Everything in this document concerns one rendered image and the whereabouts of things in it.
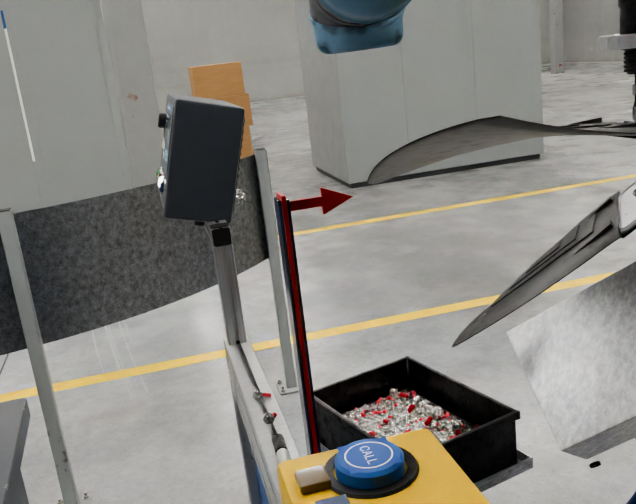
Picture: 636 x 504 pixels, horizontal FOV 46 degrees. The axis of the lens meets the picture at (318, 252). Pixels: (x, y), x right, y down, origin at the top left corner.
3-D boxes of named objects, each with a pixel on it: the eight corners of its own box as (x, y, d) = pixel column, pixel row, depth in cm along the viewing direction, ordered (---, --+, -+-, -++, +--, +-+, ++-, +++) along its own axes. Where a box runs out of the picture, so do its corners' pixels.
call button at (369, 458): (416, 488, 41) (413, 461, 41) (347, 506, 41) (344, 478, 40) (392, 453, 45) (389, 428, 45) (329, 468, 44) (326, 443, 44)
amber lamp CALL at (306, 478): (332, 488, 41) (331, 479, 41) (301, 496, 41) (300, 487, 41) (324, 472, 43) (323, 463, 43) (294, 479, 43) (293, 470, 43)
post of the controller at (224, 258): (247, 342, 121) (229, 225, 116) (229, 346, 120) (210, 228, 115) (244, 336, 124) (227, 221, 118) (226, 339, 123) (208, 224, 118)
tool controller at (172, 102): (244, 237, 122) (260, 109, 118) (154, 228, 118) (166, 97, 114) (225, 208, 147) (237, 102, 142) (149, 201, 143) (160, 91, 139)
